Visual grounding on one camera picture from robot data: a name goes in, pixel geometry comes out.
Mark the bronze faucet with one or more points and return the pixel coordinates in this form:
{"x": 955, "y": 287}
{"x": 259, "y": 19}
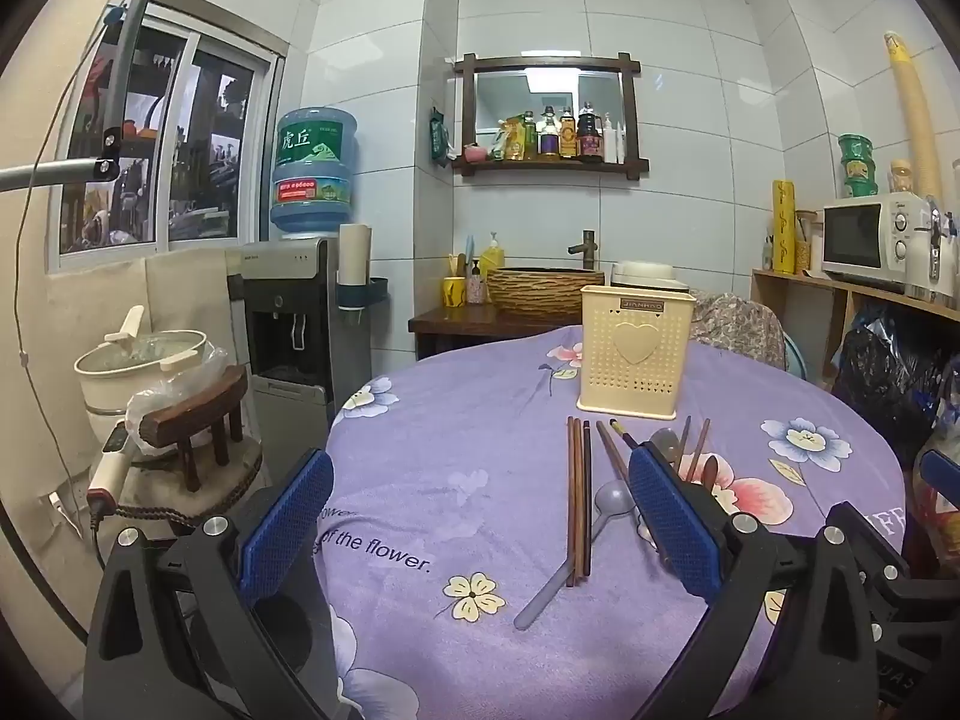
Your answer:
{"x": 585, "y": 240}

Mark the white rice cooker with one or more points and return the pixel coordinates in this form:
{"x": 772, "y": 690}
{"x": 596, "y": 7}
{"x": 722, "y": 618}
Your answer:
{"x": 649, "y": 277}

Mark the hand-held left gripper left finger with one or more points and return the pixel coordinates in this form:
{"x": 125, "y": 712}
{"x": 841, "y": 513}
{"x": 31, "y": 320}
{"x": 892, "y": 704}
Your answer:
{"x": 289, "y": 525}

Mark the blue-grey cup holder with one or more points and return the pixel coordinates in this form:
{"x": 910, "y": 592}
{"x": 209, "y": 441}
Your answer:
{"x": 360, "y": 294}

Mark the dark wooden side table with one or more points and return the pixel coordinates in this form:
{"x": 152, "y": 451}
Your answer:
{"x": 465, "y": 322}

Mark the white microwave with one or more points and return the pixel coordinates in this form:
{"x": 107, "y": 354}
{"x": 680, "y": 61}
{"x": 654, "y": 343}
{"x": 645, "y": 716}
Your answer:
{"x": 874, "y": 240}

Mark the round grey cushion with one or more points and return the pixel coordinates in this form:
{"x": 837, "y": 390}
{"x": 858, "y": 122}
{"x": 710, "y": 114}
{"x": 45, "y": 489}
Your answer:
{"x": 225, "y": 480}

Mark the yellow packet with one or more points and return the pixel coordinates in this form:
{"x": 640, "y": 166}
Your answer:
{"x": 514, "y": 141}

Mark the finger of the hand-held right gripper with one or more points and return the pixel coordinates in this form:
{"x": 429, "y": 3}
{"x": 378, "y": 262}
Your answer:
{"x": 941, "y": 469}
{"x": 900, "y": 576}

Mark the wooden framed wall shelf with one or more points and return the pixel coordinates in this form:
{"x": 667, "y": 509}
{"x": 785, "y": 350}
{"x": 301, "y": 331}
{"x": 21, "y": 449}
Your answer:
{"x": 547, "y": 165}

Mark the metal spoon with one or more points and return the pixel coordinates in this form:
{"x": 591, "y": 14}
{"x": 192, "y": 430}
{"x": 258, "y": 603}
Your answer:
{"x": 664, "y": 441}

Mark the tall paper cup stack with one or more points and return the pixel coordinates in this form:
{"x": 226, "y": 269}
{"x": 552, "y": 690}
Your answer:
{"x": 911, "y": 112}

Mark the small dark wooden stool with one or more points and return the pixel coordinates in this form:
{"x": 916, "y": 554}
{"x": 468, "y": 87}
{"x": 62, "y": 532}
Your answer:
{"x": 199, "y": 420}

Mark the cream perforated utensil holder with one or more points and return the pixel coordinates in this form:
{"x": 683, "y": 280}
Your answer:
{"x": 631, "y": 349}

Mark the floral pump bottle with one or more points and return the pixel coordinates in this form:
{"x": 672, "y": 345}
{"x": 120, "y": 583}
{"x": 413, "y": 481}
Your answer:
{"x": 475, "y": 286}

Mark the yellow roll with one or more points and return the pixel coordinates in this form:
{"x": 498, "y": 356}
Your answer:
{"x": 784, "y": 225}

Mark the brown label bottle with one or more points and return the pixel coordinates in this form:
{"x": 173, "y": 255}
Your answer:
{"x": 568, "y": 135}

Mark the sliding window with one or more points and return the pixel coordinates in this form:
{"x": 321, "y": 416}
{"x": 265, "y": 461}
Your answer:
{"x": 210, "y": 135}

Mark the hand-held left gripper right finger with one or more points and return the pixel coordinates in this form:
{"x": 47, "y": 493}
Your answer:
{"x": 675, "y": 525}

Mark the black plastic bag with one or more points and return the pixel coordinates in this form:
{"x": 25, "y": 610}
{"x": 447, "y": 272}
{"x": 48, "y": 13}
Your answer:
{"x": 881, "y": 375}

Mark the white pot with glass lid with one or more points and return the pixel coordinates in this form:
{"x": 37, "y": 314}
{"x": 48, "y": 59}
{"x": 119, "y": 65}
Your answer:
{"x": 127, "y": 379}

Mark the purple label bottle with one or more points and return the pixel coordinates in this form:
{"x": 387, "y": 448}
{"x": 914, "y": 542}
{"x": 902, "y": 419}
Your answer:
{"x": 549, "y": 136}

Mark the purple floral tablecloth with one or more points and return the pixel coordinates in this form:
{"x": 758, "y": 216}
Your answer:
{"x": 465, "y": 405}

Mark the floral cloth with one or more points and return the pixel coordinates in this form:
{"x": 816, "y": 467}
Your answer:
{"x": 739, "y": 330}

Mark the pink bowl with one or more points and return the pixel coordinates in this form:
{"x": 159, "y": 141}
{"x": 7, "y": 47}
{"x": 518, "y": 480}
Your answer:
{"x": 474, "y": 154}

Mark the yellow soap pump bottle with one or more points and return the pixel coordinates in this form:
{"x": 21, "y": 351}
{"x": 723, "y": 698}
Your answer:
{"x": 491, "y": 255}

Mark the yellow mug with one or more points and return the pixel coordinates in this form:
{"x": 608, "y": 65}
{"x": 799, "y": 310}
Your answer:
{"x": 454, "y": 291}

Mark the blue plastic basin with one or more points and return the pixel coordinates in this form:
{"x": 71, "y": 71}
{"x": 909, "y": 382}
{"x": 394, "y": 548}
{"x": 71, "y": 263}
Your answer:
{"x": 795, "y": 360}

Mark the dark soy sauce bottle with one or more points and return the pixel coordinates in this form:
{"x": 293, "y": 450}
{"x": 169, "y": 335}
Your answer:
{"x": 590, "y": 133}

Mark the wooden shelf unit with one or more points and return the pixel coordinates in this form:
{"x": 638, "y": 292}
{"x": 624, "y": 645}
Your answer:
{"x": 787, "y": 281}

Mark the wooden spoon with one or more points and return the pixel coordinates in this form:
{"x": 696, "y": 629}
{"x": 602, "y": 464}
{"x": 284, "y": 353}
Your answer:
{"x": 709, "y": 471}

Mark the yellow lid jar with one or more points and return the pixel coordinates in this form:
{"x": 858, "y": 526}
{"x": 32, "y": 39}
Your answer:
{"x": 901, "y": 176}

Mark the green bottle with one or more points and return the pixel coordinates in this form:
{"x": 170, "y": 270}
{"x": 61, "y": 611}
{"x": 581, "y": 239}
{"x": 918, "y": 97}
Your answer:
{"x": 529, "y": 136}

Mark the woven wash basin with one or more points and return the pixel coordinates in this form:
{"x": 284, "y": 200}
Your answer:
{"x": 544, "y": 289}

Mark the blue water jug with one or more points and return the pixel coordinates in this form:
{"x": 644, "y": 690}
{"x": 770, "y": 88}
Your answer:
{"x": 315, "y": 165}

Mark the black chopstick with gold tip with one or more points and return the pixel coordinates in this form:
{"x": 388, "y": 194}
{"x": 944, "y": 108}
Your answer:
{"x": 626, "y": 436}

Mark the glass jar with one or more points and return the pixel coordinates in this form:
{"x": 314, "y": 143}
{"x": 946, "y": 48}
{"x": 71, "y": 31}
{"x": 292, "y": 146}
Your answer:
{"x": 804, "y": 240}

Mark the grey water dispenser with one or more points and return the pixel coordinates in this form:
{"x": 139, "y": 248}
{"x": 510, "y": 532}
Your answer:
{"x": 292, "y": 330}

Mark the colourful bag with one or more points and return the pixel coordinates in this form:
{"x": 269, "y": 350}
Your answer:
{"x": 941, "y": 420}

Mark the clear plastic bag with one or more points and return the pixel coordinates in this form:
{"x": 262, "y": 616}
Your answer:
{"x": 202, "y": 375}

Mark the grey plastic spoon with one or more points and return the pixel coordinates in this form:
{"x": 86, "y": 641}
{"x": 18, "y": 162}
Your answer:
{"x": 611, "y": 499}

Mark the white kettle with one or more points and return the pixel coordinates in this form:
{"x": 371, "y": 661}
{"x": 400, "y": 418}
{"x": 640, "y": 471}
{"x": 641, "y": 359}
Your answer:
{"x": 930, "y": 255}

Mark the green instant noodle bowl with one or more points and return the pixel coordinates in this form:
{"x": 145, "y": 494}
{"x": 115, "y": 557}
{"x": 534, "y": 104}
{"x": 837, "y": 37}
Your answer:
{"x": 855, "y": 144}
{"x": 859, "y": 187}
{"x": 856, "y": 167}

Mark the green packet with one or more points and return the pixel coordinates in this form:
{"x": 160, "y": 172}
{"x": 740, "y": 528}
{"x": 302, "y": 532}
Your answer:
{"x": 439, "y": 135}

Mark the white cup tube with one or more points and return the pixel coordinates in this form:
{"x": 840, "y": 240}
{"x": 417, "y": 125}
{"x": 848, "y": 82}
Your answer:
{"x": 354, "y": 255}

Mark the white squeeze bottle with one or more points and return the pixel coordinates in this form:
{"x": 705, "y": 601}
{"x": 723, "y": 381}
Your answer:
{"x": 609, "y": 141}

